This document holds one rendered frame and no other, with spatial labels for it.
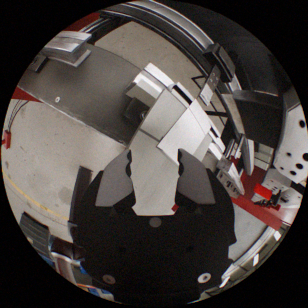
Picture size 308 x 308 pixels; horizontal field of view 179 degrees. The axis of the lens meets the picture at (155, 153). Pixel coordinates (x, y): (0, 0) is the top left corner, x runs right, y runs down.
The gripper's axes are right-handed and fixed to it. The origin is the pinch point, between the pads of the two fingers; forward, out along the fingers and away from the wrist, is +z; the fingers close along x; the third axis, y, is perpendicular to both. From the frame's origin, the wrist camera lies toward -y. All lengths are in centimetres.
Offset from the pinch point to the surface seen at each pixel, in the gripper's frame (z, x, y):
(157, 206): 3.1, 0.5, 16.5
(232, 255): -102, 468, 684
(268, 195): -6.1, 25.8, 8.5
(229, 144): 47, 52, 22
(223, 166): 28, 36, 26
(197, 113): 10.5, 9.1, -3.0
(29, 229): -53, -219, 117
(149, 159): 4.5, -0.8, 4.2
